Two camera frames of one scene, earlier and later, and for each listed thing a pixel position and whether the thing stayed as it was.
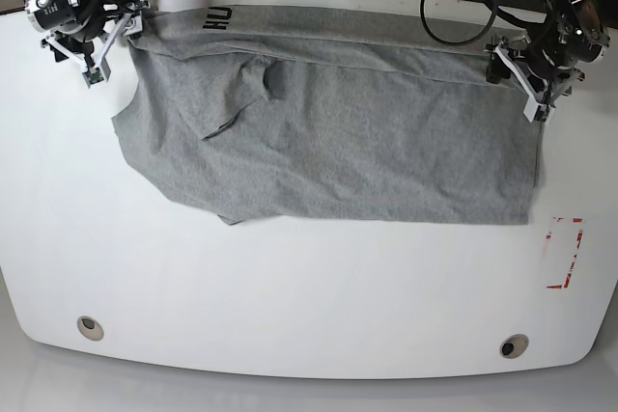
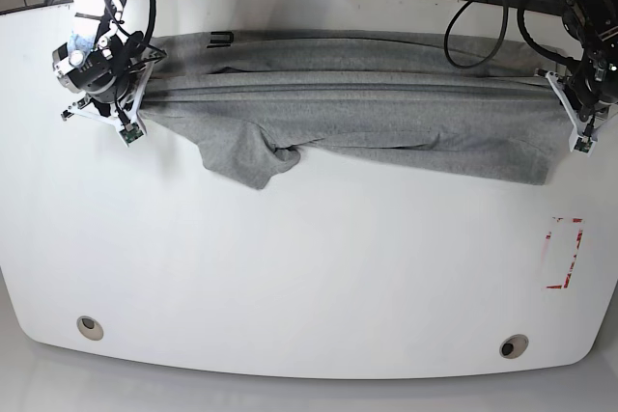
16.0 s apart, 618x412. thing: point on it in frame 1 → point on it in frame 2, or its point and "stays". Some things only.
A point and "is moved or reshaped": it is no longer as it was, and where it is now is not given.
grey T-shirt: x=342 y=115 is moved or reshaped
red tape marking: x=568 y=277 stays
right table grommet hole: x=514 y=345 stays
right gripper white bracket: x=540 y=100 → x=581 y=141
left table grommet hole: x=90 y=328 stays
